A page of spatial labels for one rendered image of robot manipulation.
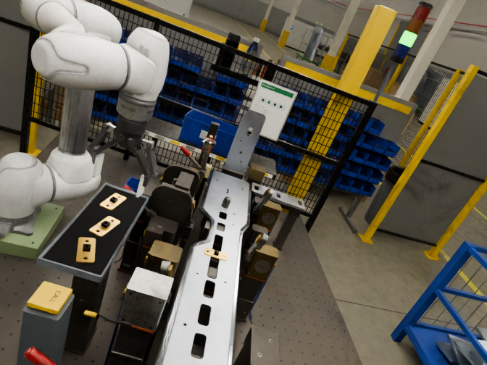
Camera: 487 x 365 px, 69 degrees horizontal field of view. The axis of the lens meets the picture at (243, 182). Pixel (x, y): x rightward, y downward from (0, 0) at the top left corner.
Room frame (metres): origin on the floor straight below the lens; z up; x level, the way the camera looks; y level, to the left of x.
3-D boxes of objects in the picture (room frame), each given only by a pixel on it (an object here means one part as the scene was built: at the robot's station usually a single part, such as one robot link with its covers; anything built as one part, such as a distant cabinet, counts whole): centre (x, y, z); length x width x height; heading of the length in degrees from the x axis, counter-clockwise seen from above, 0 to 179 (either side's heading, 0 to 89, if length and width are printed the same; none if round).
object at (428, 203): (3.73, -1.95, 1.00); 1.04 x 0.14 x 2.00; 105
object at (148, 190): (1.11, 0.32, 0.89); 0.09 x 0.08 x 0.38; 97
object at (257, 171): (1.77, -0.04, 0.88); 0.08 x 0.08 x 0.36; 7
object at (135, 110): (0.85, 0.32, 1.46); 0.09 x 0.09 x 0.06
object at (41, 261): (0.75, 0.30, 1.16); 0.37 x 0.14 x 0.02; 7
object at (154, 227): (0.89, 0.20, 0.90); 0.05 x 0.05 x 0.40; 7
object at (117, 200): (0.85, 0.33, 1.17); 0.08 x 0.04 x 0.01; 176
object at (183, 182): (1.09, 0.21, 0.94); 0.18 x 0.13 x 0.49; 7
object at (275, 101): (2.04, 0.02, 1.30); 0.23 x 0.02 x 0.31; 97
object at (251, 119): (1.74, 0.07, 1.17); 0.12 x 0.01 x 0.34; 97
